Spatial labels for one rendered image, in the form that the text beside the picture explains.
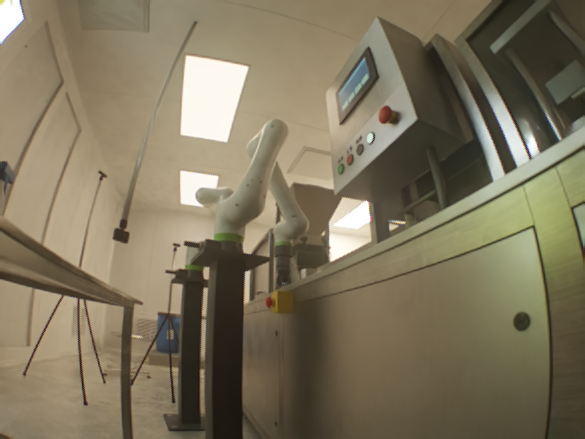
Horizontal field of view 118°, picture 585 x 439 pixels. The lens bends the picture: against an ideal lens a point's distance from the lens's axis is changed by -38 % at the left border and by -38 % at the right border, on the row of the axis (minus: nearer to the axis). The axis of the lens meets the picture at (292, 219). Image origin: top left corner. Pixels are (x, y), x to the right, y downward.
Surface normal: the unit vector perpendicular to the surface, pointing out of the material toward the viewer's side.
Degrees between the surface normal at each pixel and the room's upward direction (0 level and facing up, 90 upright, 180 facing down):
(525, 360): 90
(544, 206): 90
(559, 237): 90
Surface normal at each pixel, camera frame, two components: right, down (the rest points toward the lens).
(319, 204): 0.30, 0.12
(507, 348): -0.94, -0.13
